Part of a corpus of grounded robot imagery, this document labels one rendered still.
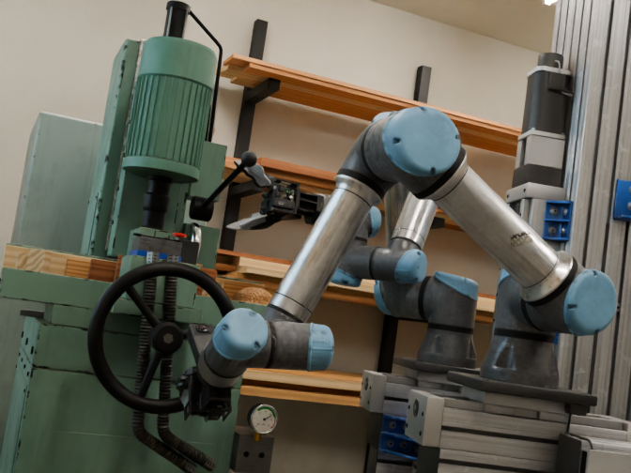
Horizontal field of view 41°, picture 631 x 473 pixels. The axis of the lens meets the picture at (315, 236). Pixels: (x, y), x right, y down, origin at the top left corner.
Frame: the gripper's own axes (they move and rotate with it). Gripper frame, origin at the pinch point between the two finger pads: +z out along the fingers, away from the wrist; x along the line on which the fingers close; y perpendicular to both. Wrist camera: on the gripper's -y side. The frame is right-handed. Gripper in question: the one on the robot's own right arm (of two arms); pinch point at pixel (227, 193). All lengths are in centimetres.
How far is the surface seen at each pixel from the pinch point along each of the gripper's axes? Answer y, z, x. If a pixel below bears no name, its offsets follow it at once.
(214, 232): -31.8, -6.2, 0.7
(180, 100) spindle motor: -4.5, 12.4, -20.7
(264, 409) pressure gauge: -1.0, -14.2, 45.1
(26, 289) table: -4.2, 37.4, 27.0
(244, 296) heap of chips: -6.7, -8.6, 20.5
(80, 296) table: -4.2, 26.9, 26.7
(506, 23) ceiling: -191, -200, -195
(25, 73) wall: -226, 46, -110
